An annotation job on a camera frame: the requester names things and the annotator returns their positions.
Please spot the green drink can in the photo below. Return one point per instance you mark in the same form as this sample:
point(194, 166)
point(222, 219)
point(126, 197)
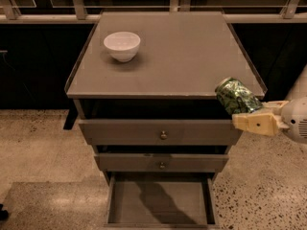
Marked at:
point(236, 98)

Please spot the bottom grey open drawer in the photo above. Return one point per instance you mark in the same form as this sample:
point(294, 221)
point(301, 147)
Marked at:
point(161, 201)

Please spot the black object at floor edge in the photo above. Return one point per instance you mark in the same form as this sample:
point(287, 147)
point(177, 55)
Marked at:
point(3, 213)

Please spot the top grey drawer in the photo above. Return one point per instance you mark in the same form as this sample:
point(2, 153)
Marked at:
point(159, 132)

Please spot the white ceramic bowl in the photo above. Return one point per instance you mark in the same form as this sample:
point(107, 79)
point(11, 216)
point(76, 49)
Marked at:
point(122, 46)

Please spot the grey drawer cabinet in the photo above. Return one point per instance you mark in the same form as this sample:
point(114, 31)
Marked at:
point(180, 61)

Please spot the middle grey drawer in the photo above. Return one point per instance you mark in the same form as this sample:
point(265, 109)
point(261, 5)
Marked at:
point(154, 162)

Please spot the white pillar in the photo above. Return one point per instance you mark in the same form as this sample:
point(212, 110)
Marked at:
point(299, 89)

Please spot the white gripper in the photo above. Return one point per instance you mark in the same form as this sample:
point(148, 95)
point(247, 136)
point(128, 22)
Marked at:
point(295, 120)

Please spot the metal window railing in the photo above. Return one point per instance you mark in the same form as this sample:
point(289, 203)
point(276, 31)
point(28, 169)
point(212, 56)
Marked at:
point(87, 11)

